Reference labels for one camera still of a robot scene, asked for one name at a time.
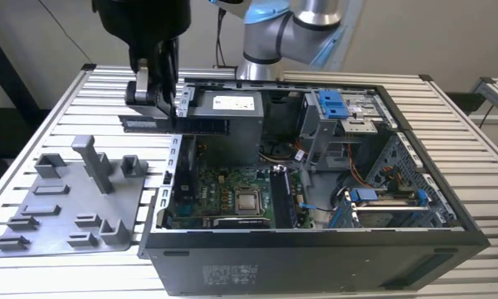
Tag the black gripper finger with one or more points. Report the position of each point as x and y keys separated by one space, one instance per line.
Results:
x=174 y=78
x=150 y=99

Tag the black RAM stick white label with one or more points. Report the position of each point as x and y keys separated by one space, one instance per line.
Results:
x=143 y=124

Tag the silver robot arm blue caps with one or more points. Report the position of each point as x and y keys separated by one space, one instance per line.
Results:
x=307 y=34

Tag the black RAM slot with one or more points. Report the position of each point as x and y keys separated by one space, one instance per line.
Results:
x=273 y=199

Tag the RAM stick blue edge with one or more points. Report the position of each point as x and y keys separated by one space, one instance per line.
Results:
x=291 y=202

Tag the black table corner cap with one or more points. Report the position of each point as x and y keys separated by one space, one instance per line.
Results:
x=425 y=77
x=488 y=80
x=90 y=66

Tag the black case fan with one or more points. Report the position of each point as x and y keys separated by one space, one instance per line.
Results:
x=188 y=165

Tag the grey power supply unit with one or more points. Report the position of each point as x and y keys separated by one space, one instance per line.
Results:
x=232 y=146

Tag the green motherboard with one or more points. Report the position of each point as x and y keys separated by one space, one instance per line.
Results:
x=216 y=183

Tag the blue expansion slot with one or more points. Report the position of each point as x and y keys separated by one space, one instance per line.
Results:
x=183 y=209

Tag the grey plastic parts rack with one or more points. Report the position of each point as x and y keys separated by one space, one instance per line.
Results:
x=79 y=199

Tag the blue plastic drive carrier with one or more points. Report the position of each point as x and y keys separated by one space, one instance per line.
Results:
x=331 y=99

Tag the grey metal drive cage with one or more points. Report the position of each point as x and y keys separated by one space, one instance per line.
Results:
x=321 y=137

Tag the silver CPU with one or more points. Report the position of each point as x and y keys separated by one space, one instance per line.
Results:
x=248 y=204

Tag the black graphics card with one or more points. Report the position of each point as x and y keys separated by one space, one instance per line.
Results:
x=240 y=222

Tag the blue disk carrier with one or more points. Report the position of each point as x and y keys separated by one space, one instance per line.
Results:
x=363 y=194

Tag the black PC case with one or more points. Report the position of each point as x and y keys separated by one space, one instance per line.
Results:
x=295 y=264

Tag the silver hard disk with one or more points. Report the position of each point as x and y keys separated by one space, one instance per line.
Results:
x=392 y=215

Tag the black chair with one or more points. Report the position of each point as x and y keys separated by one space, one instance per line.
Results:
x=465 y=101

